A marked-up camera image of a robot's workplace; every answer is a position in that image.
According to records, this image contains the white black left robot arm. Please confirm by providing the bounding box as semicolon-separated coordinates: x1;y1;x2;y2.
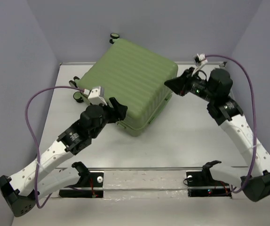
0;97;128;217

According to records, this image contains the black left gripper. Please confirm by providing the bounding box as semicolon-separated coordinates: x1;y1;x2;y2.
90;97;128;138

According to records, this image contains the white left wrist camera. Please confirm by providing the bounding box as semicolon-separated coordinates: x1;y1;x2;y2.
83;86;107;105

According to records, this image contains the green suitcase wheel front left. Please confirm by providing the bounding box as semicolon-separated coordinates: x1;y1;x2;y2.
73;92;84;103

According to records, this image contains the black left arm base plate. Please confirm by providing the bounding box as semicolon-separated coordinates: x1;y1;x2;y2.
58;171;104;198

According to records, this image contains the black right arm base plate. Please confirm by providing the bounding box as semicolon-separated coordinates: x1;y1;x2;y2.
183;171;232;198

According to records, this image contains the green suitcase wheel lid upper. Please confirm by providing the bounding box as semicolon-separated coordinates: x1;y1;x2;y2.
109;33;120;44

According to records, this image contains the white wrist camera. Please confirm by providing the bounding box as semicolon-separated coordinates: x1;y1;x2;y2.
192;53;208;74
83;86;107;105

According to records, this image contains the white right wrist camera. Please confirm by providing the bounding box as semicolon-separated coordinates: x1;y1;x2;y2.
192;53;208;74

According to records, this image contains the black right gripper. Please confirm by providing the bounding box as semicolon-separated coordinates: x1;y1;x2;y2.
163;66;214;101

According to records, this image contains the green suitcase wheel lid lower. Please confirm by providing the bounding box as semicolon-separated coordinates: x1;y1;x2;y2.
69;76;80;88

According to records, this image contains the green suitcase wheel lid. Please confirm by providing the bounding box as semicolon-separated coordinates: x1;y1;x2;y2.
69;76;80;88
109;33;120;44

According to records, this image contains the green suitcase blue lining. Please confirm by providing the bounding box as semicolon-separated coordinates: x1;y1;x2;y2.
78;38;178;137

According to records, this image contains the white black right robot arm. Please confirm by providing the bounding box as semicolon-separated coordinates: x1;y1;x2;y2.
164;67;270;202

